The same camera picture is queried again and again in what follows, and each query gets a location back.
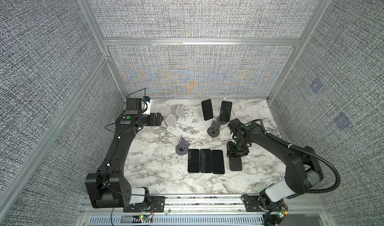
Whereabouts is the purple round phone stand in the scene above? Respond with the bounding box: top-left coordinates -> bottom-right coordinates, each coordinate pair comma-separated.
175,137 -> 190,155

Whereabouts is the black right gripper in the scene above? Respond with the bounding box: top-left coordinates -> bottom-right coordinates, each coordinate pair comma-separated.
225,137 -> 248,155

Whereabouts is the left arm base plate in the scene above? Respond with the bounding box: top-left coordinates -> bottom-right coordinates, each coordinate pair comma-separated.
123,196 -> 166,213

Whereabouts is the dark round phone stand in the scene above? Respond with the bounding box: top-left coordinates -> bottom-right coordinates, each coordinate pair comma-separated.
207,120 -> 221,138

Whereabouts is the white folding phone stand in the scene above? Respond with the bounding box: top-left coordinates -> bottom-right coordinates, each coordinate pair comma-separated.
165,114 -> 184,137

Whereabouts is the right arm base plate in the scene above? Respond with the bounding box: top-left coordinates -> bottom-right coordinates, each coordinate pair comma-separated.
241,194 -> 288,213

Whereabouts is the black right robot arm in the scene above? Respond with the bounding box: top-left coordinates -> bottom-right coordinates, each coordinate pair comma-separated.
227,118 -> 324,211

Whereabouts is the white stand back centre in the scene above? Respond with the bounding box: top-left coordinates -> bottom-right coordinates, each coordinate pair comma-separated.
202,118 -> 214,128

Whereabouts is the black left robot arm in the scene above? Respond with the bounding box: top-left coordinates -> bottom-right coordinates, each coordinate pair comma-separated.
85,96 -> 163,212

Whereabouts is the aluminium front rail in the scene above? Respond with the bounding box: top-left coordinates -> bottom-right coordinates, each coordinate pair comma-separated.
75,194 -> 337,226

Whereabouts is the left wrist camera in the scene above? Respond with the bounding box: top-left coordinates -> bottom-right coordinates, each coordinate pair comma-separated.
139,96 -> 152,115

